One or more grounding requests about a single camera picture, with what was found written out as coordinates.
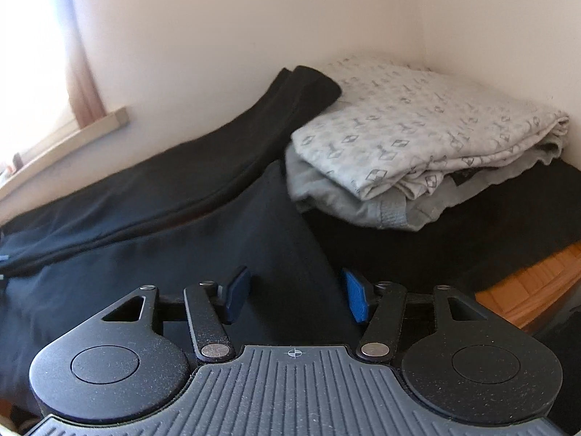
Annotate black Nike sweatpants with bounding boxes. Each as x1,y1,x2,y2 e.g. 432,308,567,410
1,66,358,411

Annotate grey folded garment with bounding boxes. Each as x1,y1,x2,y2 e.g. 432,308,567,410
285,136,563,231

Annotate black folded garment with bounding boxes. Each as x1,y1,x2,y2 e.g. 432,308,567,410
303,160,580,294

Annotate white patterned folded cloth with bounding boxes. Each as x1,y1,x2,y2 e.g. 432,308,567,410
292,55,569,201

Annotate brown wooden window frame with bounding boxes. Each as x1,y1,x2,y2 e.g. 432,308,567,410
65,0,106,129

